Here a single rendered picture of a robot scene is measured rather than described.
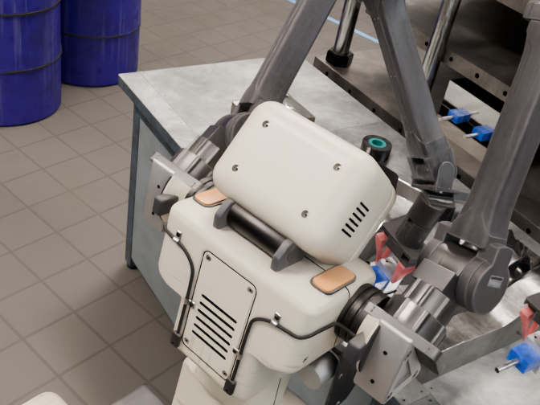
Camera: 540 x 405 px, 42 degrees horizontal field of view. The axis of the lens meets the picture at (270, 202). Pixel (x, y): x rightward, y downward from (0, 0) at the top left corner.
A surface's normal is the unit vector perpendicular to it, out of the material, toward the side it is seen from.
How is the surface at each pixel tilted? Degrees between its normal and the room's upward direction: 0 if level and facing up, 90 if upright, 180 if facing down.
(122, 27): 90
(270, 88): 49
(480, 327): 4
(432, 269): 41
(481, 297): 75
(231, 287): 82
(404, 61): 60
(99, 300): 0
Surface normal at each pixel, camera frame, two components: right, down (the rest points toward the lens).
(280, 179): -0.38, -0.29
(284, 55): 0.34, 0.07
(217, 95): 0.16, -0.80
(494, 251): -0.73, -0.14
